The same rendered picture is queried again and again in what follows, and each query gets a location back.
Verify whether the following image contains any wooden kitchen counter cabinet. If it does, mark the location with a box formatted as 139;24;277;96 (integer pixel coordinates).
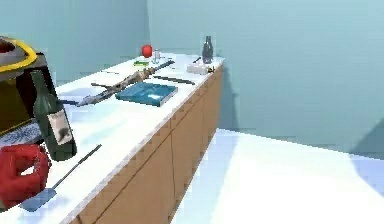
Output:
0;52;225;224

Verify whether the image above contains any long black knife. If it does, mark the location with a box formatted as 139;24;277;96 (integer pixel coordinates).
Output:
152;75;196;86

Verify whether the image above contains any blue book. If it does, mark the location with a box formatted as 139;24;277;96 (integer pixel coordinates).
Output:
115;81;179;108

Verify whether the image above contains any dark glass bottle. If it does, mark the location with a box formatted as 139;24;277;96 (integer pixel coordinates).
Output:
201;35;214;65

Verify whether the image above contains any red apple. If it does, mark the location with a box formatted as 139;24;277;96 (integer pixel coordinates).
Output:
141;44;153;59

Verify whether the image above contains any small black fork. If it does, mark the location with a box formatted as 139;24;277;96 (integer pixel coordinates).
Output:
90;82;113;90

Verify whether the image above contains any dark green wine bottle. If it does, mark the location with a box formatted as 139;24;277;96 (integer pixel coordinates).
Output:
30;69;78;163

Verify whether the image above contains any black microwave oven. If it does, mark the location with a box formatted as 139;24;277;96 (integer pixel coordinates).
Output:
0;53;58;136

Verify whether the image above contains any blue patterned plate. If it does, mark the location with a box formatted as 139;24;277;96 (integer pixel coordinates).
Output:
0;120;44;148

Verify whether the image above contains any yellow-rimmed grey bowl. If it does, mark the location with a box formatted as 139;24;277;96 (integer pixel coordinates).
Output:
0;35;38;81

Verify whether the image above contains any grey spatula with black handle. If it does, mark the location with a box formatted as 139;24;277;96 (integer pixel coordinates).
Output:
19;143;103;213

